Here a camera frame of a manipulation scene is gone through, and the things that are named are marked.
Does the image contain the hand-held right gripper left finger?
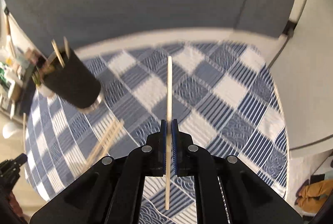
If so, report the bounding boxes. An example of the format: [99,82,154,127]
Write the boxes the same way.
[29,119,167,224]

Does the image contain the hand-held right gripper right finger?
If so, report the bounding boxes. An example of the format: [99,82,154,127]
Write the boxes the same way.
[171,119,304,224]

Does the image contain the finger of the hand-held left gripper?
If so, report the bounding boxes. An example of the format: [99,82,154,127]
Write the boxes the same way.
[14,152,29,166]

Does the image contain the pile of wooden chopsticks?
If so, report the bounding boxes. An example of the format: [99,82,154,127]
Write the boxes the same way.
[84,119,126,171]

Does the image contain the pale single chopstick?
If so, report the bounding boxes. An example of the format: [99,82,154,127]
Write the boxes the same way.
[165,56,174,211]
[45,50,58,67]
[51,39,65,68]

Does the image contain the black cylindrical utensil holder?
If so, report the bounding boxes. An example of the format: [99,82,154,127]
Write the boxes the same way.
[42,48,104,113]

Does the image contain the blue white patterned tablecloth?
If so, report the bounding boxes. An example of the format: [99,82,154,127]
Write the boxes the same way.
[23,41,289,224]

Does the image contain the small potted plant white pot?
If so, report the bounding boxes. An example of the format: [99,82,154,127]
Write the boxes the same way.
[31,68,55,98]

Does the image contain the green packet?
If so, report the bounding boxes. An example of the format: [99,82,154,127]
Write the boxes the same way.
[0,61,9,89]

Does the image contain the white refrigerator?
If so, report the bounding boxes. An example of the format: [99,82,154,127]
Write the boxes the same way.
[268,0,333,152]

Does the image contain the person's yellow pants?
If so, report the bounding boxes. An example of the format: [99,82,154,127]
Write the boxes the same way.
[295,179,333,214]

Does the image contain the wooden handled brush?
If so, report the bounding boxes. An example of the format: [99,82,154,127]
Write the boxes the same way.
[4,7,16,57]

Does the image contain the grey wall cable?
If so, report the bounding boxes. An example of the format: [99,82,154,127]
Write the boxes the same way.
[268,32,293,68]

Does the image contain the black wall plug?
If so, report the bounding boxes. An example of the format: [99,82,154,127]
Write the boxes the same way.
[283,20,297,37]

